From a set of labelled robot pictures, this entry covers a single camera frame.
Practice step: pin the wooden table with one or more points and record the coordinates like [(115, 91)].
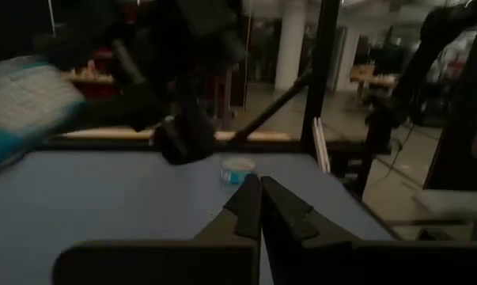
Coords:
[(372, 79)]

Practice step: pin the teal label seafood can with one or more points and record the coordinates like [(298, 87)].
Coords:
[(238, 172), (24, 107)]

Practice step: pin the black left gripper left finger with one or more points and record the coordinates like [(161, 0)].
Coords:
[(238, 221)]

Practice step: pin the white flat panel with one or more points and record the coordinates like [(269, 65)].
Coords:
[(451, 202)]

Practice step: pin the white metal plate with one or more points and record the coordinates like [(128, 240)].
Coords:
[(321, 146)]

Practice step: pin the red storage bins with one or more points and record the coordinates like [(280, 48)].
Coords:
[(103, 59)]

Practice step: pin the white building column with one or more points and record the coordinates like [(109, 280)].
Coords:
[(291, 43)]

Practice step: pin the black metal table frame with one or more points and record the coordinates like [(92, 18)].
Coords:
[(321, 79)]

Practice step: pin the wooden top workbench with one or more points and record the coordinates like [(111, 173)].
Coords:
[(88, 77)]

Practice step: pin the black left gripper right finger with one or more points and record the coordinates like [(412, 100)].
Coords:
[(289, 225)]

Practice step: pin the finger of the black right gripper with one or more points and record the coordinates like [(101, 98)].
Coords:
[(99, 43), (131, 109)]

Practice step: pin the black curved machine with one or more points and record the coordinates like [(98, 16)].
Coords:
[(432, 39)]

